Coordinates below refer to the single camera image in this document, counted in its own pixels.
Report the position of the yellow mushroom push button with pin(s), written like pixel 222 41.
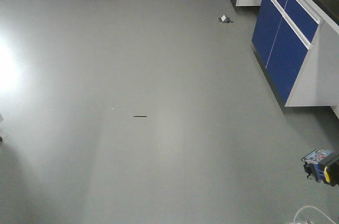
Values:
pixel 322 166

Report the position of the floor socket box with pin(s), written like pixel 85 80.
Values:
pixel 224 19

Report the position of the blue lab cabinet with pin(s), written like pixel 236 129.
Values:
pixel 298 49

